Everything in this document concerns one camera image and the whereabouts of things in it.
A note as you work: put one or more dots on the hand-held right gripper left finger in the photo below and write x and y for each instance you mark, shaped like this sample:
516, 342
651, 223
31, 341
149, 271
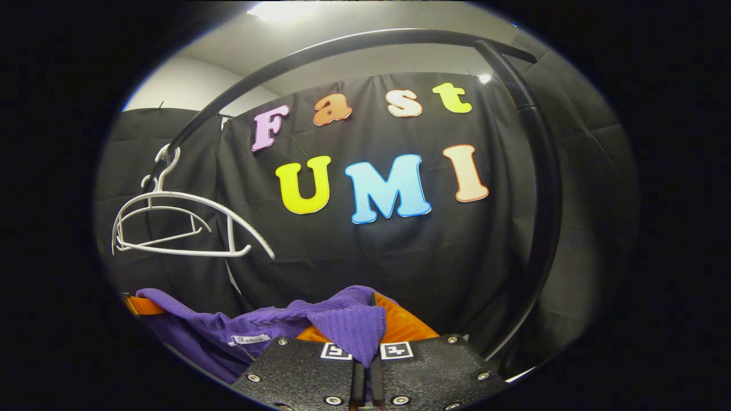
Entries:
357, 385

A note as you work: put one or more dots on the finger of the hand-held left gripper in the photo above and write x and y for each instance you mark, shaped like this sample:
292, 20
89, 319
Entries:
143, 306

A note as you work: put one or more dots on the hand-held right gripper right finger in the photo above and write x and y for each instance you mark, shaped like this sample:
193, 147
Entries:
377, 385

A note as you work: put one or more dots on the purple knitted cardigan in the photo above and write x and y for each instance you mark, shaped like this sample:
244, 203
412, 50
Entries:
257, 322

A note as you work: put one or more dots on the white clothes hanger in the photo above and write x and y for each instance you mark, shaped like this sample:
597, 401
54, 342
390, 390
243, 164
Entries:
188, 196
171, 207

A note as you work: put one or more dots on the black metal clothes rack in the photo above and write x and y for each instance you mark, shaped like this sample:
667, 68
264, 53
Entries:
542, 171

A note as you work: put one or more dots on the black backdrop cloth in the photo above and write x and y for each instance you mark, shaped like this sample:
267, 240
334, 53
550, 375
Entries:
371, 257

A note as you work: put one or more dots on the ceiling light panel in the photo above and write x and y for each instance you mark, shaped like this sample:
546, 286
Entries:
485, 77
280, 9

